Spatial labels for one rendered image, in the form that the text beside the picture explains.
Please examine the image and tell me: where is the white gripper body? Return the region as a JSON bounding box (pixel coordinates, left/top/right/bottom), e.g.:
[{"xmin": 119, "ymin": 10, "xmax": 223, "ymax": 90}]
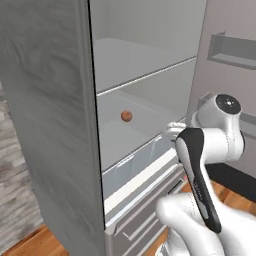
[{"xmin": 164, "ymin": 121, "xmax": 188, "ymax": 142}]

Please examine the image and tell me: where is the glass fridge shelf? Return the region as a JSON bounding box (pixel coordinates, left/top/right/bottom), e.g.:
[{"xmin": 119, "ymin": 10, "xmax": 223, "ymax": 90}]
[{"xmin": 92, "ymin": 37, "xmax": 198, "ymax": 98}]

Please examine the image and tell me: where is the grey stainless steel fridge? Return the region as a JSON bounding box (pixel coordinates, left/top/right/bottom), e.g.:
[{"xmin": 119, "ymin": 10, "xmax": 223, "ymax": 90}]
[{"xmin": 0, "ymin": 0, "xmax": 208, "ymax": 256}]

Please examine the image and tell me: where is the grey fridge door shelf bin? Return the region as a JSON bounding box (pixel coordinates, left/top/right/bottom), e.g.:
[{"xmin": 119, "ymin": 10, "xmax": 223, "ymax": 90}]
[{"xmin": 206, "ymin": 31, "xmax": 256, "ymax": 71}]

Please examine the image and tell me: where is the grey freezer drawer front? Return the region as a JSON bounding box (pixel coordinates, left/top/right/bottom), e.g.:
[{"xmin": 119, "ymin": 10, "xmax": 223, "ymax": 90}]
[{"xmin": 104, "ymin": 162, "xmax": 188, "ymax": 256}]

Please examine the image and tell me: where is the clear fridge crisper drawer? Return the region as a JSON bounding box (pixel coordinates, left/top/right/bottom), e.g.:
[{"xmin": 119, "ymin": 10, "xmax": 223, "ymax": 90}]
[{"xmin": 101, "ymin": 132, "xmax": 178, "ymax": 202}]

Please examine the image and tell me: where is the grey open fridge door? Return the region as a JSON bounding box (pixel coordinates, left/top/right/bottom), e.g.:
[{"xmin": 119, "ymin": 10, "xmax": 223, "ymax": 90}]
[{"xmin": 185, "ymin": 0, "xmax": 256, "ymax": 203}]

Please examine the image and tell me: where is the brown round onion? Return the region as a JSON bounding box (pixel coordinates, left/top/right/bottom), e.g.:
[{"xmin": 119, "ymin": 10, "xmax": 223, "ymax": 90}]
[{"xmin": 120, "ymin": 110, "xmax": 134, "ymax": 123}]

